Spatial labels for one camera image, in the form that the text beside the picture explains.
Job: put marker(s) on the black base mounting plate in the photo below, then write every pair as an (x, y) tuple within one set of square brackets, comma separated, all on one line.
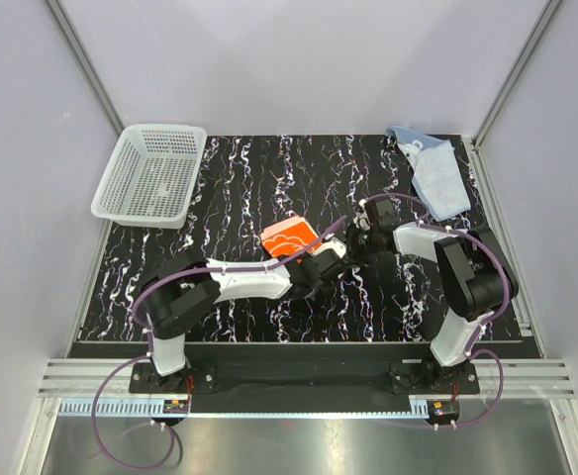
[(400, 368)]

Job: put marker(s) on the orange white patterned towel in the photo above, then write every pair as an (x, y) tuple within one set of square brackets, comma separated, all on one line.
[(287, 237)]

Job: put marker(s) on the white plastic basket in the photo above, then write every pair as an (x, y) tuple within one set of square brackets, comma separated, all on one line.
[(150, 177)]

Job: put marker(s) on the light blue towel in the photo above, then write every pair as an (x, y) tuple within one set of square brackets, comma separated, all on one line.
[(436, 175)]

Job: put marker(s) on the black marble pattern mat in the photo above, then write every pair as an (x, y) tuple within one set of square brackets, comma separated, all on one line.
[(247, 183)]

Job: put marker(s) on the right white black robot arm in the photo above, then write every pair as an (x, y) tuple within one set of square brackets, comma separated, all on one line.
[(477, 282)]

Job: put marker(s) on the aluminium frame rail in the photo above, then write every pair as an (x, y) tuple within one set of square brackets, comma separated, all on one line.
[(523, 378)]

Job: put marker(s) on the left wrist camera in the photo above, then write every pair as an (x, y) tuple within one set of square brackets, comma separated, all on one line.
[(331, 247)]

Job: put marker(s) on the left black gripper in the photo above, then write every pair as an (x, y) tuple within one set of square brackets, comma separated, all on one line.
[(307, 257)]

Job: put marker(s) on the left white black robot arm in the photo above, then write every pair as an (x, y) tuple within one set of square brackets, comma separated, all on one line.
[(180, 293)]

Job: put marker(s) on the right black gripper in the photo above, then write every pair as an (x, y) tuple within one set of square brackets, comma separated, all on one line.
[(352, 232)]

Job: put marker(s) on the left small electronics box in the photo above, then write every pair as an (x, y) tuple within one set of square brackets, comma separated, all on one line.
[(176, 406)]

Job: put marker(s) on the small electronics box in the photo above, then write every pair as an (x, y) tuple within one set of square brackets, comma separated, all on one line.
[(449, 410), (176, 406)]

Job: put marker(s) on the right small electronics box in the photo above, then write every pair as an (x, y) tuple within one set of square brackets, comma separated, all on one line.
[(449, 410)]

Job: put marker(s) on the slotted cable duct rail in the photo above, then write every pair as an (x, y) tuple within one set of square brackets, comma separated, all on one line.
[(397, 408)]

